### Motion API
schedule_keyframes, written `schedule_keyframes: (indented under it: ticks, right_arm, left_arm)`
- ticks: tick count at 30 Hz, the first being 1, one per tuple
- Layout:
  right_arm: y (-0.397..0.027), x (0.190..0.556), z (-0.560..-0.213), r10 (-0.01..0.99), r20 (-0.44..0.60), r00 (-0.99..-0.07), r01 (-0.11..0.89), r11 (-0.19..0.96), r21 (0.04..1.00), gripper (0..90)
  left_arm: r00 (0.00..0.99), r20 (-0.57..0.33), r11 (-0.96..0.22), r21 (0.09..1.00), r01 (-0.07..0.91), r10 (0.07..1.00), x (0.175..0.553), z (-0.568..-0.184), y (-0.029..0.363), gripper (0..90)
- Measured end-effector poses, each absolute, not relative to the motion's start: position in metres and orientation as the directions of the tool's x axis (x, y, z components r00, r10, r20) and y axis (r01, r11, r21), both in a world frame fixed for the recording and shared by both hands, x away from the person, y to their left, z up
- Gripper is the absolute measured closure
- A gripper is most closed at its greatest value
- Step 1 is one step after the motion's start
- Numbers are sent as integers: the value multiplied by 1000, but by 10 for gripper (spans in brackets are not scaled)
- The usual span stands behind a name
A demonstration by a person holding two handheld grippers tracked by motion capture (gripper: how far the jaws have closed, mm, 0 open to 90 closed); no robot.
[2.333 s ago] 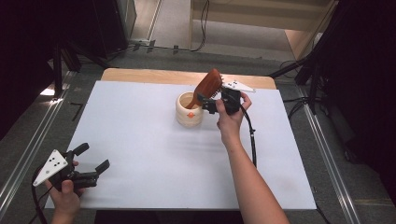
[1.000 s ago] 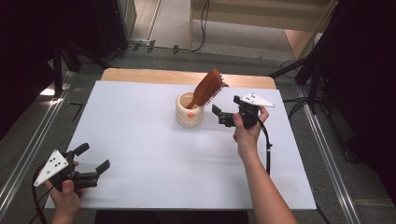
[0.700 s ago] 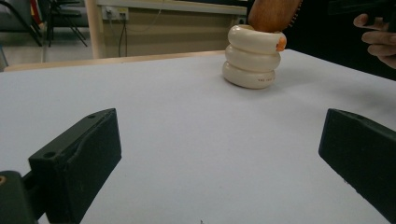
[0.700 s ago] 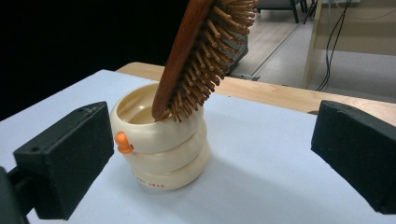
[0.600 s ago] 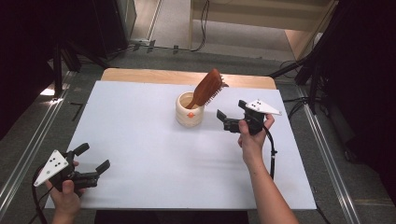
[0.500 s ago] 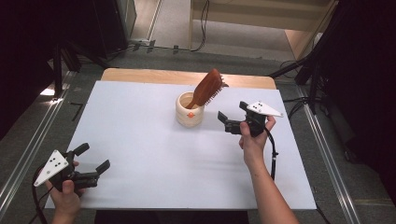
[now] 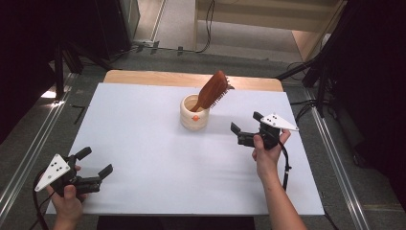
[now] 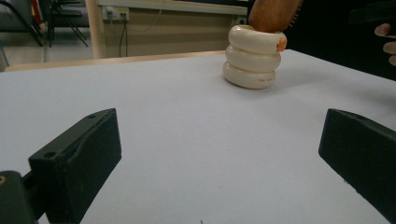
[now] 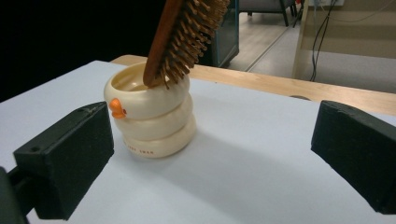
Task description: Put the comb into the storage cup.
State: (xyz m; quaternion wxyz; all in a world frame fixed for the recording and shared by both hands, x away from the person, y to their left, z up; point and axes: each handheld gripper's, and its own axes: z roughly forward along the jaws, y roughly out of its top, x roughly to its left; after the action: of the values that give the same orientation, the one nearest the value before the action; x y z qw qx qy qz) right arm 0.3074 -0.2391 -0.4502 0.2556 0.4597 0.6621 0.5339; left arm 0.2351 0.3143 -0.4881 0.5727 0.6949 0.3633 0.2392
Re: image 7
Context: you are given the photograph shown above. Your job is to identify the metal floor rail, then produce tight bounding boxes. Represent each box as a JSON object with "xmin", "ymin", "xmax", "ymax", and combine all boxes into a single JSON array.
[
  {"xmin": 0, "ymin": 71, "xmax": 79, "ymax": 221},
  {"xmin": 303, "ymin": 87, "xmax": 372, "ymax": 230}
]

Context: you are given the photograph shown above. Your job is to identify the dark equipment cabinet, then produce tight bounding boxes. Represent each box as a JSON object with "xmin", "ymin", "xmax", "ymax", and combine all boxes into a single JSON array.
[{"xmin": 92, "ymin": 0, "xmax": 142, "ymax": 61}]

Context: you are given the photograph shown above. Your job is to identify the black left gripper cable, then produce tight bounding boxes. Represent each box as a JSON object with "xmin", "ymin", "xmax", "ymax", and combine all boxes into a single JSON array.
[{"xmin": 32, "ymin": 171, "xmax": 50, "ymax": 230}]

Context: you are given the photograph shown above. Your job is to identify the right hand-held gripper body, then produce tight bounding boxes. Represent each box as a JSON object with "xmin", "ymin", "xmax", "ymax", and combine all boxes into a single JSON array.
[{"xmin": 237, "ymin": 112, "xmax": 300, "ymax": 151}]

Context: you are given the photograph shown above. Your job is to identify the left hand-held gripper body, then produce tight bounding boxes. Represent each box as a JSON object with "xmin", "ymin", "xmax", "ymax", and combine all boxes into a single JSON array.
[{"xmin": 34, "ymin": 153, "xmax": 103, "ymax": 197}]

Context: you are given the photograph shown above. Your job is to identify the brown wooden hairbrush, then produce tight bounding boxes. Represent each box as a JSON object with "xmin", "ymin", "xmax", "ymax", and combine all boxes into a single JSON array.
[{"xmin": 190, "ymin": 70, "xmax": 235, "ymax": 113}]

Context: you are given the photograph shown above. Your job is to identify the black curtain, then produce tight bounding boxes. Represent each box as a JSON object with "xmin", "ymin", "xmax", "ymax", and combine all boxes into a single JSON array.
[{"xmin": 331, "ymin": 0, "xmax": 406, "ymax": 199}]

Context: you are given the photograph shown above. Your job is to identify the person's left hand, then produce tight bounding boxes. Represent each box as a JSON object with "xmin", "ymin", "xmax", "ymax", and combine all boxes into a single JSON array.
[{"xmin": 46, "ymin": 165, "xmax": 88, "ymax": 224}]

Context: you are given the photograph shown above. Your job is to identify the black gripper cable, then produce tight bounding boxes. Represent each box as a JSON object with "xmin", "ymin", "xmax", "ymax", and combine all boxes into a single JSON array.
[
  {"xmin": 32, "ymin": 171, "xmax": 50, "ymax": 230},
  {"xmin": 278, "ymin": 141, "xmax": 293, "ymax": 193}
]

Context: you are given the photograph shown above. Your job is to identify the black metal stand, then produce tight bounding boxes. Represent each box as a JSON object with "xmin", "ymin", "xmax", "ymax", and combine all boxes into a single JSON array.
[
  {"xmin": 51, "ymin": 39, "xmax": 113, "ymax": 101},
  {"xmin": 276, "ymin": 0, "xmax": 353, "ymax": 119}
]

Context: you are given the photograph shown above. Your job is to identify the black floor cables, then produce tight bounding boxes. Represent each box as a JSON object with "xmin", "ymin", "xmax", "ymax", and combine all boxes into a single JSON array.
[{"xmin": 286, "ymin": 60, "xmax": 322, "ymax": 124}]

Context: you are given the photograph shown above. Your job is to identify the black hanging cable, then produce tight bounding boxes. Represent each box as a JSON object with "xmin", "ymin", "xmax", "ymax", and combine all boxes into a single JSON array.
[{"xmin": 194, "ymin": 0, "xmax": 215, "ymax": 54}]

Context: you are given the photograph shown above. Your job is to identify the person's right hand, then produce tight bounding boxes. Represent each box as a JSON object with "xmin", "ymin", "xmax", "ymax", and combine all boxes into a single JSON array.
[{"xmin": 251, "ymin": 128, "xmax": 292, "ymax": 184}]

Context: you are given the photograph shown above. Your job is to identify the cream ringed holder cup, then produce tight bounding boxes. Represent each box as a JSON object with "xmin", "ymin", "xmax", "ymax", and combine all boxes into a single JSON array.
[{"xmin": 179, "ymin": 93, "xmax": 211, "ymax": 131}]

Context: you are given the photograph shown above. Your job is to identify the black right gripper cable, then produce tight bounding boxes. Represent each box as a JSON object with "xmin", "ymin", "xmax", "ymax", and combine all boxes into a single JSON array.
[{"xmin": 278, "ymin": 141, "xmax": 293, "ymax": 193}]

